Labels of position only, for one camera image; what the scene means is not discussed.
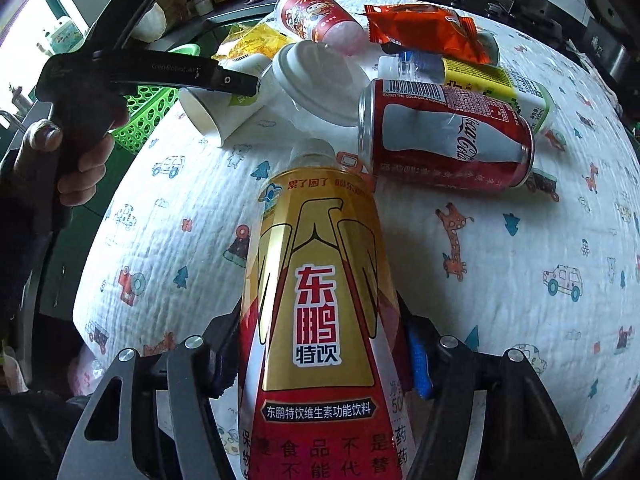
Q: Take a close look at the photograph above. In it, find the gold and red drink bottle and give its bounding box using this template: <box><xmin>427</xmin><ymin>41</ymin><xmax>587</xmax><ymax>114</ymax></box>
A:
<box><xmin>237</xmin><ymin>139</ymin><xmax>418</xmax><ymax>480</ymax></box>

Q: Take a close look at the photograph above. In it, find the orange snack packet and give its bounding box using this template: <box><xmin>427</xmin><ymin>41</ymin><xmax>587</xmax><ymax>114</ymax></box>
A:
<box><xmin>363</xmin><ymin>4</ymin><xmax>493</xmax><ymax>66</ymax></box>

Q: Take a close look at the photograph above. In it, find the round wooden chopping block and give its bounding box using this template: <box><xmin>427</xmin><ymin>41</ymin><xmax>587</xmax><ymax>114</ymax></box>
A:
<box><xmin>134</xmin><ymin>2</ymin><xmax>168</xmax><ymax>43</ymax></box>

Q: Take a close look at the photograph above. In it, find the white printed blanket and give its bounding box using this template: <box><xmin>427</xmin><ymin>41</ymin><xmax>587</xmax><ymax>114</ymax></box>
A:
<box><xmin>72</xmin><ymin>0</ymin><xmax>640</xmax><ymax>480</ymax></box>

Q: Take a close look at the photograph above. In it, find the pink plastic bag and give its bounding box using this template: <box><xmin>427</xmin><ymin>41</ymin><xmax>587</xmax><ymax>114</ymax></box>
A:
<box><xmin>67</xmin><ymin>347</ymin><xmax>103</xmax><ymax>396</ymax></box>

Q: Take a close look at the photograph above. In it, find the red printed plastic cup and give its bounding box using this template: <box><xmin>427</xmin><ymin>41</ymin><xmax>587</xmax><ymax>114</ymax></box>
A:
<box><xmin>274</xmin><ymin>0</ymin><xmax>366</xmax><ymax>56</ymax></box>

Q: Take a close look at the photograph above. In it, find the yellow snack packet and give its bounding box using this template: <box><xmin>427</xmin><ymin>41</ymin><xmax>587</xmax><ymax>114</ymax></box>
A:
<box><xmin>212</xmin><ymin>22</ymin><xmax>296</xmax><ymax>61</ymax></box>

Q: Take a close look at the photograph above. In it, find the white paper cup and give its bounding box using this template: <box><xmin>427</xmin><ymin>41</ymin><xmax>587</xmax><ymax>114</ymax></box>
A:
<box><xmin>179</xmin><ymin>55</ymin><xmax>273</xmax><ymax>148</ymax></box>

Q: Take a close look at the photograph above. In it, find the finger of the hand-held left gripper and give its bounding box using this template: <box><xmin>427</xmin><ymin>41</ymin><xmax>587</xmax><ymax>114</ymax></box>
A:
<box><xmin>207</xmin><ymin>61</ymin><xmax>262</xmax><ymax>97</ymax></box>

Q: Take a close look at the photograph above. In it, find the clear bottle with yellow label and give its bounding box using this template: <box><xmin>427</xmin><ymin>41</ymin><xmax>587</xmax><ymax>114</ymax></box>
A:
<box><xmin>442</xmin><ymin>57</ymin><xmax>557</xmax><ymax>136</ymax></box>

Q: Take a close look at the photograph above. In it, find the red soda can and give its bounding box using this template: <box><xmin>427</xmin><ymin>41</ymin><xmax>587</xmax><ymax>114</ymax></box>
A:
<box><xmin>356</xmin><ymin>79</ymin><xmax>536</xmax><ymax>195</ymax></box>

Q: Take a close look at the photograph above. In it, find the person's left forearm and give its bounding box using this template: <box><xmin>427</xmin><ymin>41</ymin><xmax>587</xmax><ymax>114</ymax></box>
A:
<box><xmin>0</xmin><ymin>150</ymin><xmax>76</xmax><ymax>321</ymax></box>

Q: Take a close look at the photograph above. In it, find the person's dark jacket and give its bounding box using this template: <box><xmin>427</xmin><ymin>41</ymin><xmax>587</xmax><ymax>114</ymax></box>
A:
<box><xmin>0</xmin><ymin>390</ymin><xmax>93</xmax><ymax>480</ymax></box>

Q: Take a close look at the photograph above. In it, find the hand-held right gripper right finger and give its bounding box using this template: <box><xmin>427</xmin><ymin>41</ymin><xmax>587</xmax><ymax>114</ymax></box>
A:
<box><xmin>397</xmin><ymin>295</ymin><xmax>583</xmax><ymax>480</ymax></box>

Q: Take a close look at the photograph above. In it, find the person's left hand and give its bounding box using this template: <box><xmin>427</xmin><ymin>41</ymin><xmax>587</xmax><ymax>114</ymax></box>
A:
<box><xmin>12</xmin><ymin>119</ymin><xmax>117</xmax><ymax>207</ymax></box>

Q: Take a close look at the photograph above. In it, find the green plastic basket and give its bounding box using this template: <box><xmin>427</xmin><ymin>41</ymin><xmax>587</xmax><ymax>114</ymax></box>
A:
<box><xmin>110</xmin><ymin>42</ymin><xmax>202</xmax><ymax>156</ymax></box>

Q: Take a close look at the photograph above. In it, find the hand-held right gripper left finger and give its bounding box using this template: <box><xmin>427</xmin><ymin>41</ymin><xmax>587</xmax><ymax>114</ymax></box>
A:
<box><xmin>62</xmin><ymin>305</ymin><xmax>243</xmax><ymax>480</ymax></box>

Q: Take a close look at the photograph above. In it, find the clear cup with white lid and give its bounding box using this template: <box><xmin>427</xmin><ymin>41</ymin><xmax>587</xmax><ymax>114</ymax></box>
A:
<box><xmin>260</xmin><ymin>40</ymin><xmax>372</xmax><ymax>146</ymax></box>

